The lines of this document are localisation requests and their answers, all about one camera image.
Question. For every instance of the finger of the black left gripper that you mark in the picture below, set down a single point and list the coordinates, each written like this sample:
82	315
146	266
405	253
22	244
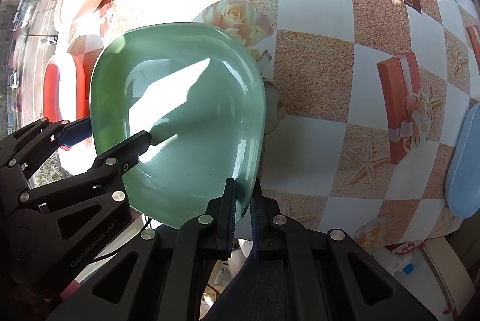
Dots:
111	165

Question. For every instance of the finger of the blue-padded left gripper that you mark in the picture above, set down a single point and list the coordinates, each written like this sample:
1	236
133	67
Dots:
72	133

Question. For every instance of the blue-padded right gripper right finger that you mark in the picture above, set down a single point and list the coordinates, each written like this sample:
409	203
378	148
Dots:
328	276

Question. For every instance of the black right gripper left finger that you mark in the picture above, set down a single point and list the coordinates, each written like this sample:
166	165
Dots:
161	273

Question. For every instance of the green oval plate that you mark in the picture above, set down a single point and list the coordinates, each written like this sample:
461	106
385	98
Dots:
198	92

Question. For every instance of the red oval plate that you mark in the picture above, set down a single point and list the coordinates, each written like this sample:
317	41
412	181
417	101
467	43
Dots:
64	89

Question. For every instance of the patterned checkered tablecloth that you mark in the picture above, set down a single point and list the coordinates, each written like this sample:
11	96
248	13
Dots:
373	94

